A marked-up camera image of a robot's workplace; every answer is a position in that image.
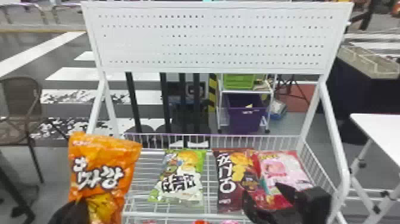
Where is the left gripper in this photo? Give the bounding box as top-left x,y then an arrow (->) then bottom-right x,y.
48,200 -> 90,224

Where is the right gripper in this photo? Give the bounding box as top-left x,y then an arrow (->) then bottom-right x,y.
242,182 -> 301,224

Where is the orange snack packet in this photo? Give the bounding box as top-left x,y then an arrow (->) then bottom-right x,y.
67,131 -> 143,224

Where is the pink snack packet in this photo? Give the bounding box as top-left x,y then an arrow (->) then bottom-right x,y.
252,150 -> 314,211

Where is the dark red snack packet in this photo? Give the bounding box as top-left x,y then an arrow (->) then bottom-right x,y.
212,148 -> 263,214

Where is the green snack packet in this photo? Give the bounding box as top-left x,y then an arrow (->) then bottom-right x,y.
148,148 -> 207,205

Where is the purple crate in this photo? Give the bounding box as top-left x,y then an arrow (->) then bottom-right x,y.
226,93 -> 268,134

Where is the white shelf trolley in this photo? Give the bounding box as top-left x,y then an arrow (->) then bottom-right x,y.
216,73 -> 278,135

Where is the green basket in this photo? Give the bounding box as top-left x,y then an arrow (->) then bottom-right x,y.
223,73 -> 267,91

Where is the brown chair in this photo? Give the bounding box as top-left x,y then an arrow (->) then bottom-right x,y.
0,76 -> 46,184

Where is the white side table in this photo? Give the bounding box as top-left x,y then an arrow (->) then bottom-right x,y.
349,113 -> 400,224

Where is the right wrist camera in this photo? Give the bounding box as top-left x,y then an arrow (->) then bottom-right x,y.
295,186 -> 332,224

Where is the striped post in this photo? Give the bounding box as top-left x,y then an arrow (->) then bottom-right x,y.
208,73 -> 218,113

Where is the black post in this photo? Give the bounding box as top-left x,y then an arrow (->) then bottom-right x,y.
124,72 -> 155,136
192,73 -> 212,135
155,72 -> 176,135

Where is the white wire rack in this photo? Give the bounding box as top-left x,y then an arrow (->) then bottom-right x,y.
80,1 -> 355,224

